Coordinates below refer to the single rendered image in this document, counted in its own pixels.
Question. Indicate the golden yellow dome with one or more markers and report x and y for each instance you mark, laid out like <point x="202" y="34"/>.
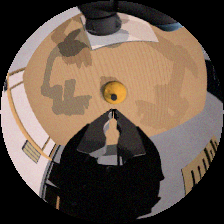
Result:
<point x="114" y="92"/>

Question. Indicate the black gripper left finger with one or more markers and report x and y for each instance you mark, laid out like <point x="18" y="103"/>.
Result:
<point x="89" y="141"/>

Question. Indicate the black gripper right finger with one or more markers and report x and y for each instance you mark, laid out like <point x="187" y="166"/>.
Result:
<point x="134" y="143"/>

